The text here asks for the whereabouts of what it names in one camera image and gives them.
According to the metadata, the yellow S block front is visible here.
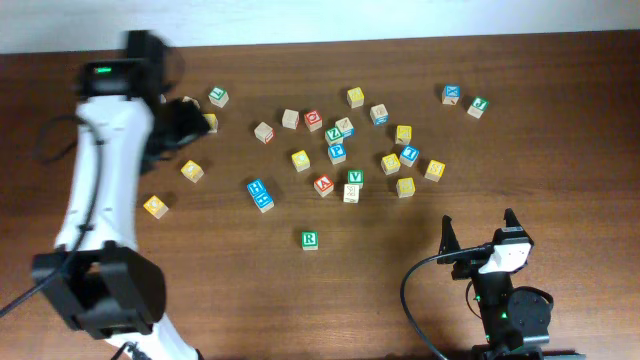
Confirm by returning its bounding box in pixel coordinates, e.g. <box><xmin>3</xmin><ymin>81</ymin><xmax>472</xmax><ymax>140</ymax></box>
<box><xmin>396</xmin><ymin>177</ymin><xmax>416</xmax><ymax>198</ymax></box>

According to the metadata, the yellow s block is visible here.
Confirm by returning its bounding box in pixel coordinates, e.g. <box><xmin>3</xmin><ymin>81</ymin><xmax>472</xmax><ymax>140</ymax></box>
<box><xmin>396</xmin><ymin>177</ymin><xmax>416</xmax><ymax>198</ymax></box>
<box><xmin>424</xmin><ymin>160</ymin><xmax>446</xmax><ymax>182</ymax></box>

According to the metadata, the green R block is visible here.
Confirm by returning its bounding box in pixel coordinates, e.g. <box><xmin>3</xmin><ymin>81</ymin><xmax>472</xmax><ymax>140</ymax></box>
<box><xmin>301</xmin><ymin>231</ymin><xmax>319</xmax><ymax>251</ymax></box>

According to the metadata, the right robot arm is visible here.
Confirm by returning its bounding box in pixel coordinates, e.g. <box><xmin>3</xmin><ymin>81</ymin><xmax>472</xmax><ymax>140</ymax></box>
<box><xmin>437</xmin><ymin>208</ymin><xmax>554</xmax><ymax>359</ymax></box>

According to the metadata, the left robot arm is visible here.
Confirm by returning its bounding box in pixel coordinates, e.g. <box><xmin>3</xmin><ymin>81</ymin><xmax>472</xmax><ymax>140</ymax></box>
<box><xmin>31</xmin><ymin>30</ymin><xmax>211</xmax><ymax>359</ymax></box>

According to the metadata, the plain wooden block upper left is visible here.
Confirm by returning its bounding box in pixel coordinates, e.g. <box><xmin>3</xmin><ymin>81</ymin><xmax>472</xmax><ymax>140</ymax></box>
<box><xmin>182</xmin><ymin>96</ymin><xmax>200</xmax><ymax>109</ymax></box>

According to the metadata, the yellow G block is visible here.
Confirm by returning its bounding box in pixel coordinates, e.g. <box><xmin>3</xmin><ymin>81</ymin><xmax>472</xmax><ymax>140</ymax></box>
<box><xmin>204</xmin><ymin>113</ymin><xmax>219</xmax><ymax>133</ymax></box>

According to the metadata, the green L block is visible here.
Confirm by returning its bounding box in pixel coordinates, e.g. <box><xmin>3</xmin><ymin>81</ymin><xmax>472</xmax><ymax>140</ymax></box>
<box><xmin>208</xmin><ymin>86</ymin><xmax>229</xmax><ymax>108</ymax></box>

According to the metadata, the yellow O block middle left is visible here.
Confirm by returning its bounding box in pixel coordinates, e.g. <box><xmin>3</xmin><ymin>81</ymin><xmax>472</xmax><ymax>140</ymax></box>
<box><xmin>181</xmin><ymin>160</ymin><xmax>204</xmax><ymax>183</ymax></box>

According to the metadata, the yellow o block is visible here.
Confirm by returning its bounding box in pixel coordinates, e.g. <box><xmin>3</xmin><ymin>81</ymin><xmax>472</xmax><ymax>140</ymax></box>
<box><xmin>143</xmin><ymin>195</ymin><xmax>169</xmax><ymax>219</ymax></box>
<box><xmin>181</xmin><ymin>160</ymin><xmax>204</xmax><ymax>183</ymax></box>

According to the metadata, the yellow O block lower left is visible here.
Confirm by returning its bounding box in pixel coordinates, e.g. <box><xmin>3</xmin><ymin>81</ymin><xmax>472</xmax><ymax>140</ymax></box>
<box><xmin>143</xmin><ymin>195</ymin><xmax>169</xmax><ymax>219</ymax></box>

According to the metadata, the red I side block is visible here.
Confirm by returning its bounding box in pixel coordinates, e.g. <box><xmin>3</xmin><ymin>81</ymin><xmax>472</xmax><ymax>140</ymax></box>
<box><xmin>254</xmin><ymin>122</ymin><xmax>274</xmax><ymax>144</ymax></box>

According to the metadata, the blue T block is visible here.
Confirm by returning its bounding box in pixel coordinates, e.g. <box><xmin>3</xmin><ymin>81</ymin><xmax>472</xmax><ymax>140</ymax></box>
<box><xmin>399</xmin><ymin>145</ymin><xmax>420</xmax><ymax>167</ymax></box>

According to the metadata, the yellow E block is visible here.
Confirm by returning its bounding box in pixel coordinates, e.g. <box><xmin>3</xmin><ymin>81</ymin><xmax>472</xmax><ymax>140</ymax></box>
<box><xmin>381</xmin><ymin>153</ymin><xmax>401</xmax><ymax>175</ymax></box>

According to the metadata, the blue H block upper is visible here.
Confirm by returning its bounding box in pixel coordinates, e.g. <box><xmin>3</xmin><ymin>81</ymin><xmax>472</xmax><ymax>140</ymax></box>
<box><xmin>247</xmin><ymin>179</ymin><xmax>266</xmax><ymax>198</ymax></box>

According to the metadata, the blue h block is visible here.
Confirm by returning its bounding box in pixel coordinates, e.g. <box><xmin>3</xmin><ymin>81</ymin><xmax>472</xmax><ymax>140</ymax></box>
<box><xmin>247</xmin><ymin>179</ymin><xmax>266</xmax><ymax>198</ymax></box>
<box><xmin>253</xmin><ymin>191</ymin><xmax>274</xmax><ymax>213</ymax></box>

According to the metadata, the plain wooden picture block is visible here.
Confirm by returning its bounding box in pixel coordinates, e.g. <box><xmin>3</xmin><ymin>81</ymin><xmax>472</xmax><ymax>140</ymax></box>
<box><xmin>343</xmin><ymin>184</ymin><xmax>360</xmax><ymax>203</ymax></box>

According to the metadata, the green V block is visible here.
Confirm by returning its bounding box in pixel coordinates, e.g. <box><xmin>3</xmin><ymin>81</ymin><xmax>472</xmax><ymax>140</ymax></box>
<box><xmin>347</xmin><ymin>170</ymin><xmax>364</xmax><ymax>189</ymax></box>

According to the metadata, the red E side block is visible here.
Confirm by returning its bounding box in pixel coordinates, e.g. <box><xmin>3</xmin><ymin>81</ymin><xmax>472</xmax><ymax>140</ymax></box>
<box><xmin>281</xmin><ymin>109</ymin><xmax>299</xmax><ymax>130</ymax></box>

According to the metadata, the green J block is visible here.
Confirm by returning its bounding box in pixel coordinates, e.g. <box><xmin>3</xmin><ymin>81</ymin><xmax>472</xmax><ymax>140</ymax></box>
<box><xmin>467</xmin><ymin>97</ymin><xmax>490</xmax><ymax>119</ymax></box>

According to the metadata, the yellow block with brown picture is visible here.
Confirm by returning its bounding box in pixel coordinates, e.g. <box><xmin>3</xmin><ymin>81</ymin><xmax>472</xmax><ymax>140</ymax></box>
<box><xmin>395</xmin><ymin>125</ymin><xmax>412</xmax><ymax>145</ymax></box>

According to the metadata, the blue H block lower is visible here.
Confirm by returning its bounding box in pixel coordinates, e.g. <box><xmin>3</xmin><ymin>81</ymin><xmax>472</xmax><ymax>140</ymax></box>
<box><xmin>253</xmin><ymin>191</ymin><xmax>274</xmax><ymax>213</ymax></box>

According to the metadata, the yellow C block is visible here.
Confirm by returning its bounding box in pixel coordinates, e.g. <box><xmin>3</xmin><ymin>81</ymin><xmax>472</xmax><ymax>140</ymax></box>
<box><xmin>291</xmin><ymin>150</ymin><xmax>310</xmax><ymax>172</ymax></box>

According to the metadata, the red Q block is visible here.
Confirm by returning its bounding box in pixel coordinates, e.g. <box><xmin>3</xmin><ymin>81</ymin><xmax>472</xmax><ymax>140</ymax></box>
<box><xmin>304</xmin><ymin>110</ymin><xmax>323</xmax><ymax>132</ymax></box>

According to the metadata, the blue X block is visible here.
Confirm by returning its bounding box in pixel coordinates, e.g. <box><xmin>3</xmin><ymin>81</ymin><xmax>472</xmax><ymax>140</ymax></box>
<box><xmin>442</xmin><ymin>84</ymin><xmax>461</xmax><ymax>105</ymax></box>

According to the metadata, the red A block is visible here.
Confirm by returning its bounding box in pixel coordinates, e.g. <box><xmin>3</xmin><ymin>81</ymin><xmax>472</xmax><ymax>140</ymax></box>
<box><xmin>313</xmin><ymin>174</ymin><xmax>335</xmax><ymax>197</ymax></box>

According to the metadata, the blue P block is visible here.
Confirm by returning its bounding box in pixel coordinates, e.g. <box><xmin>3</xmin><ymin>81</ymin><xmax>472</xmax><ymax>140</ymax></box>
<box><xmin>328</xmin><ymin>143</ymin><xmax>347</xmax><ymax>165</ymax></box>

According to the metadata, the blue D side block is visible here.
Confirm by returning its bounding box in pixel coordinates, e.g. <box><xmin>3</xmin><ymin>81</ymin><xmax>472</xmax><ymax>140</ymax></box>
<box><xmin>370</xmin><ymin>104</ymin><xmax>389</xmax><ymax>126</ymax></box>

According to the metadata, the blue L side block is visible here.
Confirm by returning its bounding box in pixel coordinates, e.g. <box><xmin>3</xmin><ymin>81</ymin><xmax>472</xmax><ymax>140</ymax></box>
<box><xmin>335</xmin><ymin>117</ymin><xmax>354</xmax><ymax>138</ymax></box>

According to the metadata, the green Z block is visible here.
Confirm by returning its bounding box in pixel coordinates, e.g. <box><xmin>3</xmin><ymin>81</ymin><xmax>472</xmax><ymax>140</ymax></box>
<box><xmin>325</xmin><ymin>127</ymin><xmax>344</xmax><ymax>146</ymax></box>

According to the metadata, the yellow top far block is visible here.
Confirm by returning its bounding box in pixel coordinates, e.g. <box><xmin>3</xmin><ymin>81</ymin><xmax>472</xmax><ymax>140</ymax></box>
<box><xmin>347</xmin><ymin>87</ymin><xmax>365</xmax><ymax>109</ymax></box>

